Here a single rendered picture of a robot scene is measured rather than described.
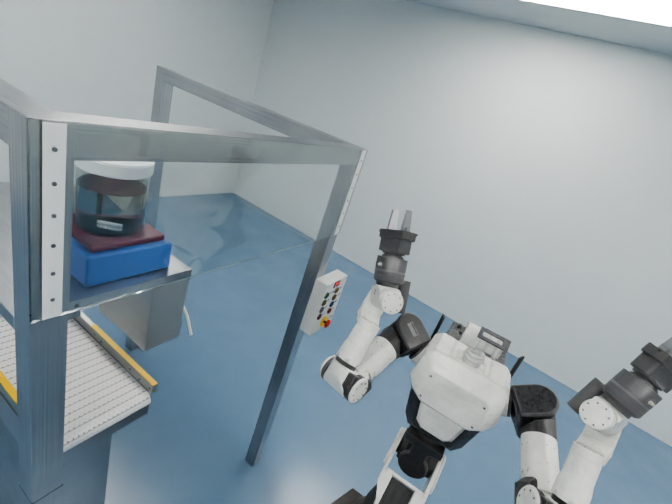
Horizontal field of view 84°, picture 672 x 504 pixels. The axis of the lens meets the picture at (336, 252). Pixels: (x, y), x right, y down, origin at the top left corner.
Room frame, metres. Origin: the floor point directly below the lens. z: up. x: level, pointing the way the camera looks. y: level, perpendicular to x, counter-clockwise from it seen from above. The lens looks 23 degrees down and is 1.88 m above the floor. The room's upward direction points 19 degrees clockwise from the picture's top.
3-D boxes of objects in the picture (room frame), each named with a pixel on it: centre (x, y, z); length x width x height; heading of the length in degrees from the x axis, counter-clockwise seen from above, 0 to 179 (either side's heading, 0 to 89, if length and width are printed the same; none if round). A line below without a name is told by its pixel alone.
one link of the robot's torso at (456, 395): (1.03, -0.52, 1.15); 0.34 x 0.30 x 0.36; 69
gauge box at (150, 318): (0.84, 0.47, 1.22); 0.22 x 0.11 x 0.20; 65
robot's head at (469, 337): (0.98, -0.49, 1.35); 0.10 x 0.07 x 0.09; 69
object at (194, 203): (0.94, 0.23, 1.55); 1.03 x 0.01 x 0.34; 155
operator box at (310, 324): (1.42, -0.02, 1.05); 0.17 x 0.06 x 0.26; 155
